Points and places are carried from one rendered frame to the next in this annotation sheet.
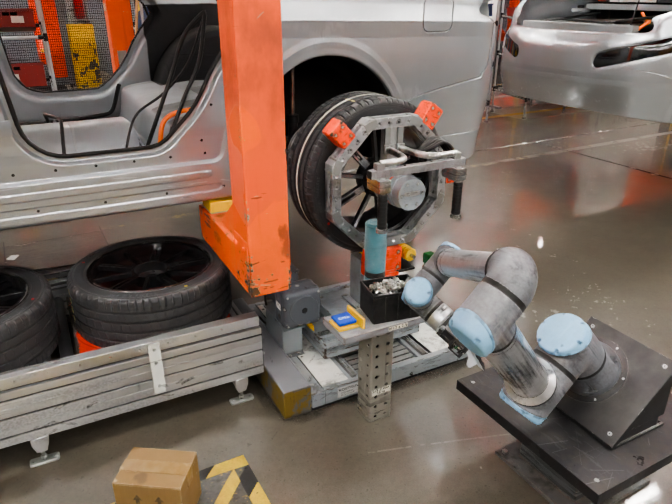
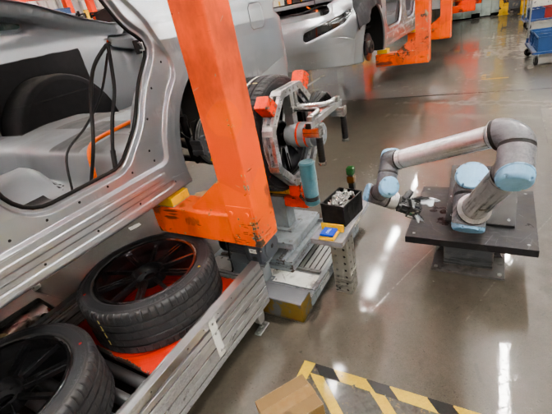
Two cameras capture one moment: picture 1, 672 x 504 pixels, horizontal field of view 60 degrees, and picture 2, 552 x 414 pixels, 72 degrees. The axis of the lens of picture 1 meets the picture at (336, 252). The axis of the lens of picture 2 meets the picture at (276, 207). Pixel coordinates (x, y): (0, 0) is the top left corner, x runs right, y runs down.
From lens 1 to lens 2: 106 cm
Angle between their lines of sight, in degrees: 25
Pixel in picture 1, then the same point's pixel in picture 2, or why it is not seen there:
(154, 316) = (191, 301)
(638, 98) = (335, 54)
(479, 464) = (430, 280)
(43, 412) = not seen: outside the picture
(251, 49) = (223, 48)
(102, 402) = (191, 388)
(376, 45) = not seen: hidden behind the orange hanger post
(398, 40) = (241, 39)
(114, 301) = (157, 305)
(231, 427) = (276, 349)
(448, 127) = not seen: hidden behind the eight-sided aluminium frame
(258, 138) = (241, 121)
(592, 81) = (306, 51)
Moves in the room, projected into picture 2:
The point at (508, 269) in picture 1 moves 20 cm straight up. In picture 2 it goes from (521, 128) to (529, 66)
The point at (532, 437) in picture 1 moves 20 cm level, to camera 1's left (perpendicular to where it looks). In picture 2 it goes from (477, 242) to (452, 260)
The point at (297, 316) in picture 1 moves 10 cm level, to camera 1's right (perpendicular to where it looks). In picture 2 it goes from (269, 251) to (283, 244)
